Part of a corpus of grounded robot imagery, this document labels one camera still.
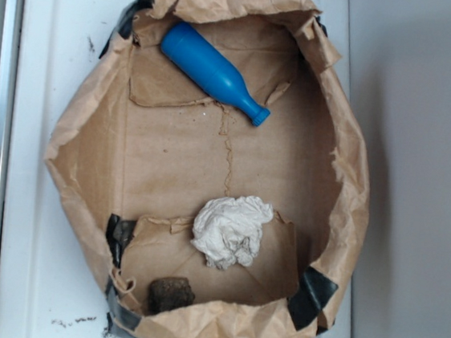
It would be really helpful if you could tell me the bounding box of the blue plastic bottle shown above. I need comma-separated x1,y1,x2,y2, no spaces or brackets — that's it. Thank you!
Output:
160,22,270,126

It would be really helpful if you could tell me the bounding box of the dark brown rock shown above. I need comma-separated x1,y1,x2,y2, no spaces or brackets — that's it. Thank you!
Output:
148,276,195,314

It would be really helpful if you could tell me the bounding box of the brown paper bag tray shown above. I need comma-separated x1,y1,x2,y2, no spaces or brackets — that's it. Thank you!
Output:
45,0,370,338

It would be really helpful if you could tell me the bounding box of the crumpled white paper towel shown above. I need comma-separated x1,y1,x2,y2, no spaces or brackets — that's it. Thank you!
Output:
190,196,274,271

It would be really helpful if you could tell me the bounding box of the white plastic tray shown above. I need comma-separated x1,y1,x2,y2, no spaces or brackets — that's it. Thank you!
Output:
0,0,351,338

